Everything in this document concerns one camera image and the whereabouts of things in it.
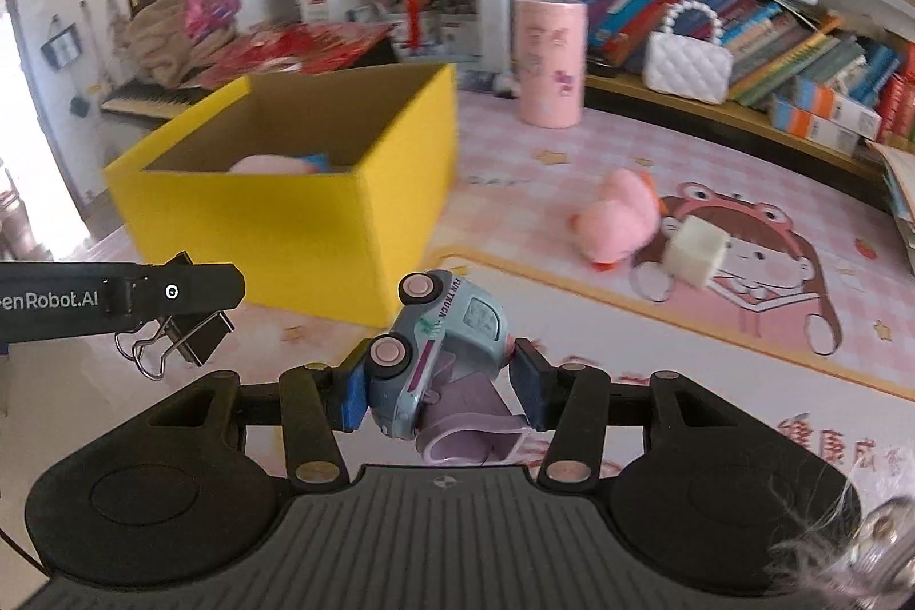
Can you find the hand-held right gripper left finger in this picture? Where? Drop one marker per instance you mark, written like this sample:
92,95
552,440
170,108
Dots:
350,392

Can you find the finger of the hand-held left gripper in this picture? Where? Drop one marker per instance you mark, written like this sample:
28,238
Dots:
204,288

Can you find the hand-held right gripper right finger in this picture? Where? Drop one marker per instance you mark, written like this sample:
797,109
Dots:
532,390

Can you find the black binder clip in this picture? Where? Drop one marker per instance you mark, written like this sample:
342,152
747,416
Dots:
204,338

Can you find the blue-green toy mixer truck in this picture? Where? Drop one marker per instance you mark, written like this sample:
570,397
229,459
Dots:
447,360

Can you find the yellow cardboard box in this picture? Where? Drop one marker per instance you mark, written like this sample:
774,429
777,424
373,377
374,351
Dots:
286,238

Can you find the large pink plush pig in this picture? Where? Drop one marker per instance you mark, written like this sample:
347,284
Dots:
271,163

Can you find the blue small packet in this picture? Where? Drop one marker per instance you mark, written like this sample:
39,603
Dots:
316,161

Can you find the printed pink table mat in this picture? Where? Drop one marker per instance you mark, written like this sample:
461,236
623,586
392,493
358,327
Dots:
715,381

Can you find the small pink plush toy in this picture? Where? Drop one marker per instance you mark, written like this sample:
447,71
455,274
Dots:
618,217

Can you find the piano keyboard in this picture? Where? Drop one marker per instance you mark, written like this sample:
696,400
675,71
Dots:
154,99

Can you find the white foam cube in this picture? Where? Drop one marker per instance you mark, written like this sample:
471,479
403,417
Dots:
695,253

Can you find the brown crumpled cloth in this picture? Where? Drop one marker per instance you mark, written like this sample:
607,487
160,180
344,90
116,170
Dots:
164,45

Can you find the small hanging chalkboard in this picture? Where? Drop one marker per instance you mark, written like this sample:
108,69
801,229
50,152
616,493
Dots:
58,51

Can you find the red paper decorations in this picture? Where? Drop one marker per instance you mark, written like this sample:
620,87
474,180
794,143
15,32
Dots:
300,49

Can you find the pink printed packet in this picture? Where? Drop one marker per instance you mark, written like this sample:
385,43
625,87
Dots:
211,15

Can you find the white box red label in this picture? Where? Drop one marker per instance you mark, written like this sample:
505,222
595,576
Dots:
313,4

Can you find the pink cylindrical canister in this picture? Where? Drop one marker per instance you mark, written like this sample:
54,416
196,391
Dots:
549,67

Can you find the wooden bookshelf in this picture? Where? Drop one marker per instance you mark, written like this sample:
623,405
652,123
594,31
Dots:
715,113

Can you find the red bottle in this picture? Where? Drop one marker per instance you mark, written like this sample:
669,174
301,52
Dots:
412,10

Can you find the grey fluffy fur trim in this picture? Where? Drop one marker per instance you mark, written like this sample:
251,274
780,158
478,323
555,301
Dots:
843,567

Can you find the orange blue white box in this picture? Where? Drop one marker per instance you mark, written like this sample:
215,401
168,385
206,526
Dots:
836,106
815,131

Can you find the stack of worn booklets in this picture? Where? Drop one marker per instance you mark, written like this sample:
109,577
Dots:
899,203

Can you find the row of colourful books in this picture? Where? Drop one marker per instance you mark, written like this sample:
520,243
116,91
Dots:
772,45

